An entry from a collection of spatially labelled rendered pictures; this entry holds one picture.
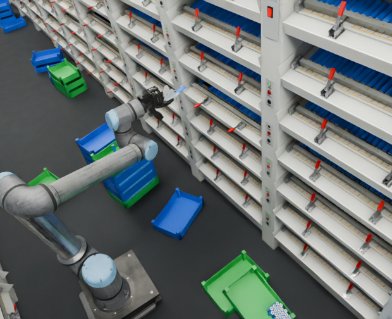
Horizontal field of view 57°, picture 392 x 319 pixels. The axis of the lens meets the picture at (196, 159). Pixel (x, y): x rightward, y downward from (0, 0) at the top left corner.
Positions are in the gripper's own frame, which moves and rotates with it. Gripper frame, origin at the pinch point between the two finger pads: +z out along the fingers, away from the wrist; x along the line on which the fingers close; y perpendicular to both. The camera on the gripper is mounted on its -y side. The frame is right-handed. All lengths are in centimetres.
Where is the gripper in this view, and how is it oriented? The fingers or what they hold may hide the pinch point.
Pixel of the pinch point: (176, 93)
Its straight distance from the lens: 183.2
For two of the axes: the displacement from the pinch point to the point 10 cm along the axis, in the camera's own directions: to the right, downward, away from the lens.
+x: -6.0, -5.1, 6.2
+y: -0.9, -7.2, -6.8
